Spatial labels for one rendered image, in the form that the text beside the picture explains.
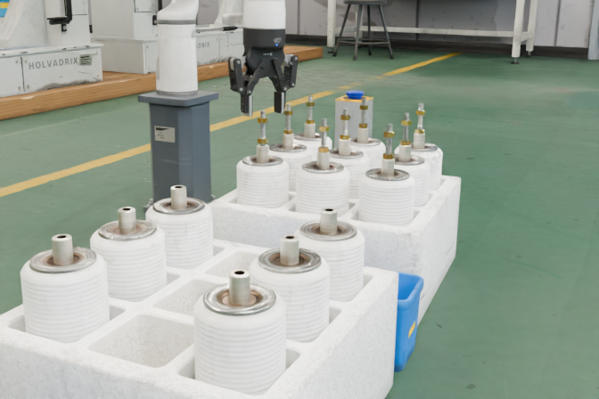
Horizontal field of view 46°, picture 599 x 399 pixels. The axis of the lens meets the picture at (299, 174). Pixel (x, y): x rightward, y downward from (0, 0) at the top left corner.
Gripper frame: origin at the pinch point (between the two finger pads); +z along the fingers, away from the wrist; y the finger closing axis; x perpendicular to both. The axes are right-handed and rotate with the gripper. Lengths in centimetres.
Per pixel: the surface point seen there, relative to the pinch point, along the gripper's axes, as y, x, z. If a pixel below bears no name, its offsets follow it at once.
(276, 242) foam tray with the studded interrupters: -3.8, -9.7, 22.2
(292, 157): 8.0, 1.3, 10.7
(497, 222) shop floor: 70, -3, 35
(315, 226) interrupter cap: -16.0, -34.7, 9.5
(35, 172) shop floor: -7, 111, 36
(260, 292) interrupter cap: -34, -48, 9
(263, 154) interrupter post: -0.8, -1.2, 8.4
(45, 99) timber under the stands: 33, 214, 32
